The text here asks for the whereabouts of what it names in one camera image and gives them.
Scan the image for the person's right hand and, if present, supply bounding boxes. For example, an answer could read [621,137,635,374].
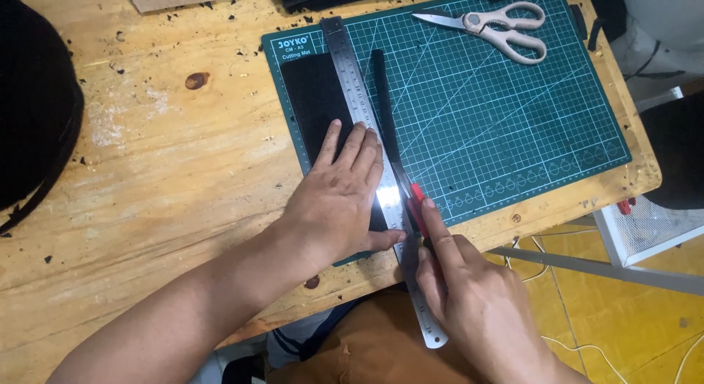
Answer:
[415,198,556,369]

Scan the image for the black fabric strip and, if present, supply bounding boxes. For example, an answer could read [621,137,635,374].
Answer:
[370,50,402,166]

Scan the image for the red utility knife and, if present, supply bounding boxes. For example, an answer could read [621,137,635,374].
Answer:
[393,163,438,258]

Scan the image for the white bag with black strap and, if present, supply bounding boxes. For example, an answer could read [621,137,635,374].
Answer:
[586,0,704,93]

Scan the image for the white cable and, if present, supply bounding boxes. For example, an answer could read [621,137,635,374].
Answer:
[503,235,704,384]

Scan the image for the steel ruler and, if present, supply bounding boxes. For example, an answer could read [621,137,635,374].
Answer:
[319,17,448,350]

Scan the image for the black fabric sheet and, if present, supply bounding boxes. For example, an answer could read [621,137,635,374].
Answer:
[280,52,389,234]

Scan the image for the black fabric roll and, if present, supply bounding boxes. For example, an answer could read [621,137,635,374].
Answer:
[0,0,85,235]

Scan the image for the person's left hand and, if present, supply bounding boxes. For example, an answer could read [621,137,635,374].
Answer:
[280,119,407,262]

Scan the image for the white wire mesh basket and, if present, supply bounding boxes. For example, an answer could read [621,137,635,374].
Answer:
[593,194,704,268]

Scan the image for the black round stool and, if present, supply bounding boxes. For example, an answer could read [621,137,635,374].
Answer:
[638,91,704,211]

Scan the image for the person's orange trousers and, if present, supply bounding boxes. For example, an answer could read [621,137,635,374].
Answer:
[267,288,490,384]

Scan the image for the grey metal bar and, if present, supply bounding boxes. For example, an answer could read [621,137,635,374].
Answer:
[487,246,704,297]

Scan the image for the green cutting mat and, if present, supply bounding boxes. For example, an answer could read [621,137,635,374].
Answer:
[261,0,632,267]

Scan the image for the beige handled scissors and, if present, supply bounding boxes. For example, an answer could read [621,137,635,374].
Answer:
[411,1,548,65]

